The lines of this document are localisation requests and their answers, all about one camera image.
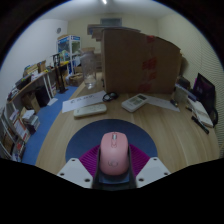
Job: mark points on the black monitor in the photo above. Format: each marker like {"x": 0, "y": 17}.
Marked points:
{"x": 204, "y": 91}

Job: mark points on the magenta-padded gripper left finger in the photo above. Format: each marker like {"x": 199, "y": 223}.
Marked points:
{"x": 75, "y": 170}

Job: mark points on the black marker pen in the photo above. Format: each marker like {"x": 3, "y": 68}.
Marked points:
{"x": 200, "y": 124}

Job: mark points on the small black clip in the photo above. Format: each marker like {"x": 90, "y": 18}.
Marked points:
{"x": 174, "y": 103}

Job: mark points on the cream slim remote control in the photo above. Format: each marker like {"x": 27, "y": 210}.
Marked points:
{"x": 90, "y": 110}

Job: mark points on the white remote control with display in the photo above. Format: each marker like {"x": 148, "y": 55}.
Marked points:
{"x": 134, "y": 102}

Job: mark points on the round dark blue mouse pad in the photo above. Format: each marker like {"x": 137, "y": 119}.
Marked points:
{"x": 86, "y": 136}

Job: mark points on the white paper sheet with print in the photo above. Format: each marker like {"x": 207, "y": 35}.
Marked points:
{"x": 81, "y": 101}

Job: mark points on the blue and white cabinet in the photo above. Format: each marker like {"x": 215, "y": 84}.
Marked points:
{"x": 69, "y": 48}

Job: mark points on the wall air vent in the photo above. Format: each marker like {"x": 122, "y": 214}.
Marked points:
{"x": 111, "y": 21}

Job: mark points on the cluttered shelf unit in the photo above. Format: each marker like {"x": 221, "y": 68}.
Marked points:
{"x": 20, "y": 120}

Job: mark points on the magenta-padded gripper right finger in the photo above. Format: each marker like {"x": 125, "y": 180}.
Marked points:
{"x": 151, "y": 170}

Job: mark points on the black office chair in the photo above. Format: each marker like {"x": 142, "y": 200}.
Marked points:
{"x": 215, "y": 116}

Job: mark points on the large brown cardboard box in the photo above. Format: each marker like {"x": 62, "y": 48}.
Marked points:
{"x": 140, "y": 63}

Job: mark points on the ceiling light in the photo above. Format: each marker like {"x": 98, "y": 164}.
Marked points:
{"x": 104, "y": 1}

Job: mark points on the pink computer mouse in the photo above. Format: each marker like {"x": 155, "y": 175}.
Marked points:
{"x": 114, "y": 153}

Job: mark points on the clear glass jar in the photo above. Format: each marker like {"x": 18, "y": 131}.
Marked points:
{"x": 88, "y": 68}

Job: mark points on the blue book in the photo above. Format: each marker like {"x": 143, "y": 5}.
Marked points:
{"x": 186, "y": 91}

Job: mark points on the white notebook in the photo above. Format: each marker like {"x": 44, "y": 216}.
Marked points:
{"x": 204, "y": 113}

